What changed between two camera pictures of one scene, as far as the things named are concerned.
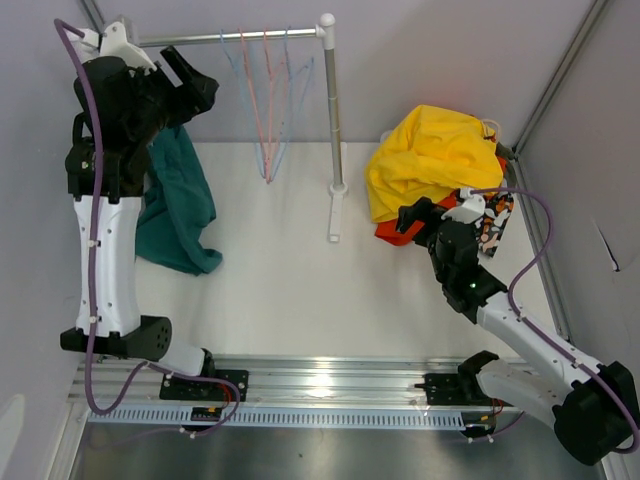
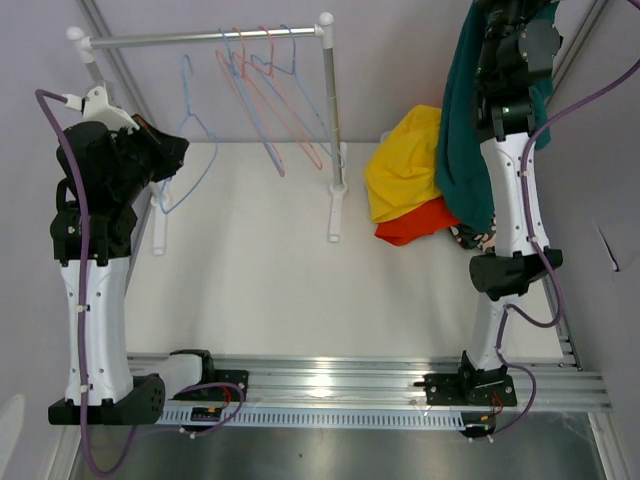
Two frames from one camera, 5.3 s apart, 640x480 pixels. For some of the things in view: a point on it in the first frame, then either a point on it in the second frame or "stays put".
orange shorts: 386,230 stays put
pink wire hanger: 266,154 to 266,143
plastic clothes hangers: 275,91 to 269,84
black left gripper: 194,96 to 170,150
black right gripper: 423,210 to 539,4
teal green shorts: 177,208 to 462,178
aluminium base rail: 274,381 stays put
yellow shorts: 428,155 stays put
